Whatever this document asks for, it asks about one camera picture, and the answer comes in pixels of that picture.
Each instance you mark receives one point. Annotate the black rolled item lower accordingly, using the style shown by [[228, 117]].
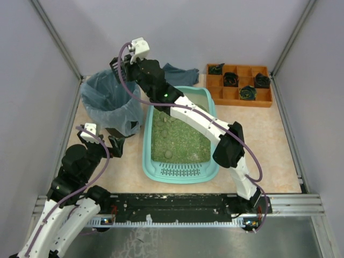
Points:
[[248, 93]]

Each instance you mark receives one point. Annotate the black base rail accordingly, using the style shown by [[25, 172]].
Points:
[[199, 210]]

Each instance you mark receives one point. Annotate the grey-blue cloth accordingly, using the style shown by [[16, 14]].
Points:
[[180, 77]]

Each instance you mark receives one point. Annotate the black rolled item middle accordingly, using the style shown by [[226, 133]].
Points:
[[230, 79]]

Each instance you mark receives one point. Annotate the translucent blue bin liner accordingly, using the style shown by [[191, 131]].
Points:
[[110, 106]]

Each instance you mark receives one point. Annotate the orange wooden compartment tray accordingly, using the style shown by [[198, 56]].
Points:
[[239, 85]]

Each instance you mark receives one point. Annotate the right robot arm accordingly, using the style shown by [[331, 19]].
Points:
[[228, 138]]

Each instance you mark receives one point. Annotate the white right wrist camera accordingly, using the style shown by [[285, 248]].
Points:
[[139, 47]]

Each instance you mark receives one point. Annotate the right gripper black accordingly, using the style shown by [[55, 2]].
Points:
[[126, 69]]

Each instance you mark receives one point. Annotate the black rolled item top-left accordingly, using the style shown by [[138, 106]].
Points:
[[216, 69]]

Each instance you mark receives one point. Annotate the black trash bin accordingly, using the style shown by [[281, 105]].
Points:
[[115, 133]]

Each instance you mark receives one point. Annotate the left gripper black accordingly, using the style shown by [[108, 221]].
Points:
[[106, 147]]

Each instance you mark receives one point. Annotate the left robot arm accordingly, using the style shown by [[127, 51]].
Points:
[[61, 199]]

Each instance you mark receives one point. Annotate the black rolled item right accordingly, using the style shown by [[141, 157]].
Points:
[[261, 81]]

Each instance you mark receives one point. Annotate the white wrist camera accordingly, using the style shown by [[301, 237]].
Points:
[[139, 47], [91, 128]]

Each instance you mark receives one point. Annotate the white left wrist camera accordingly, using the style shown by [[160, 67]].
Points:
[[91, 128]]

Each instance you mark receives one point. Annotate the teal plastic litter box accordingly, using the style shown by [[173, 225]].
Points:
[[174, 173]]

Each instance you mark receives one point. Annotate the green cat litter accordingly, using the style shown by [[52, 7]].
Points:
[[174, 141]]

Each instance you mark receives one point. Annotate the black litter scoop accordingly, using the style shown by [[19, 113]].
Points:
[[117, 70]]

